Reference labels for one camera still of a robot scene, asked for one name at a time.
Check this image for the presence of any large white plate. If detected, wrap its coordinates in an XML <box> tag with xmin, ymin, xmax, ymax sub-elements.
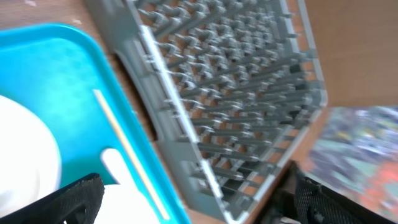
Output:
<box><xmin>1</xmin><ymin>96</ymin><xmax>62</xmax><ymax>217</ymax></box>

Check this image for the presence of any teal plastic tray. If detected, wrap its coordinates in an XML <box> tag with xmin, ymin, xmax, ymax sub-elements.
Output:
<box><xmin>1</xmin><ymin>23</ymin><xmax>190</xmax><ymax>223</ymax></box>

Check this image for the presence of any wooden chopstick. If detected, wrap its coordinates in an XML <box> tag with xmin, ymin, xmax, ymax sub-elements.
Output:
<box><xmin>93</xmin><ymin>89</ymin><xmax>170</xmax><ymax>220</ymax></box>

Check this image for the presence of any colourful blurred background object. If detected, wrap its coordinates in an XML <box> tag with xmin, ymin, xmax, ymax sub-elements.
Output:
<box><xmin>302</xmin><ymin>106</ymin><xmax>397</xmax><ymax>222</ymax></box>

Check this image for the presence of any small pink plate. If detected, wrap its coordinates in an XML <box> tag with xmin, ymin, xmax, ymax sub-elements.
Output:
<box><xmin>94</xmin><ymin>184</ymin><xmax>160</xmax><ymax>224</ymax></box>

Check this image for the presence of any black mesh object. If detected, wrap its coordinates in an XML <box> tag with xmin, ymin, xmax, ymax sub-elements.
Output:
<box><xmin>254</xmin><ymin>162</ymin><xmax>395</xmax><ymax>224</ymax></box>

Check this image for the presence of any white plastic fork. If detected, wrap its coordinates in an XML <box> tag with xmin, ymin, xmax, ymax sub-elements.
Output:
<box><xmin>101</xmin><ymin>148</ymin><xmax>136</xmax><ymax>188</ymax></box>

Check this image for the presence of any grey dishwasher rack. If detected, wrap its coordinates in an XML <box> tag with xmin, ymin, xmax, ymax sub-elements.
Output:
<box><xmin>86</xmin><ymin>0</ymin><xmax>327</xmax><ymax>223</ymax></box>

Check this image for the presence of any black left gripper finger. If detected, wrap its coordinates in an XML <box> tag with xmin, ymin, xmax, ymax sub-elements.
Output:
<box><xmin>1</xmin><ymin>173</ymin><xmax>104</xmax><ymax>224</ymax></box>

